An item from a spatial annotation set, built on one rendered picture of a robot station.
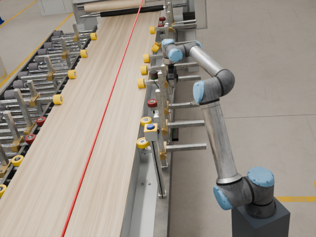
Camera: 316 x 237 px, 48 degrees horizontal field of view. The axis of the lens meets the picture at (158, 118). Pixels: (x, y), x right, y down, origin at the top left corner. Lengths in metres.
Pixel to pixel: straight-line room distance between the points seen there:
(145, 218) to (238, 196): 0.59
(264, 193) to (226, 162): 0.28
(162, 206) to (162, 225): 0.14
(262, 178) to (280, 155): 1.53
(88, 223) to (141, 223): 0.42
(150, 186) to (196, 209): 0.76
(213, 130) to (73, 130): 1.12
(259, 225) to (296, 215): 0.92
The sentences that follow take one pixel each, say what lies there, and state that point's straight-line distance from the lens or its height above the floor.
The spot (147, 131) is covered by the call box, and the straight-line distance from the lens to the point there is 1.91.
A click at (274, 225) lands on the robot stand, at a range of 2.29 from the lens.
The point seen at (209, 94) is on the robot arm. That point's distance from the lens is 1.96.
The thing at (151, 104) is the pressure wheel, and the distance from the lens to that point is 2.75.
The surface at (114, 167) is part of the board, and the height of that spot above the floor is 0.90.
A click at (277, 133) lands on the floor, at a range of 3.89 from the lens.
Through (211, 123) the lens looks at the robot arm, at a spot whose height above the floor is 1.18.
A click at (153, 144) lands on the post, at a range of 1.97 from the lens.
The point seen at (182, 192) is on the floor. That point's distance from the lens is 3.25.
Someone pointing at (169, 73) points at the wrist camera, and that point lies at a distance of 2.61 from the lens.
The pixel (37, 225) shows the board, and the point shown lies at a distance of 2.06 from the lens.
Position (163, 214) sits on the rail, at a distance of 2.16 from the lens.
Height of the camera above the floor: 2.31
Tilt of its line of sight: 33 degrees down
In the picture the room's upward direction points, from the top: 9 degrees counter-clockwise
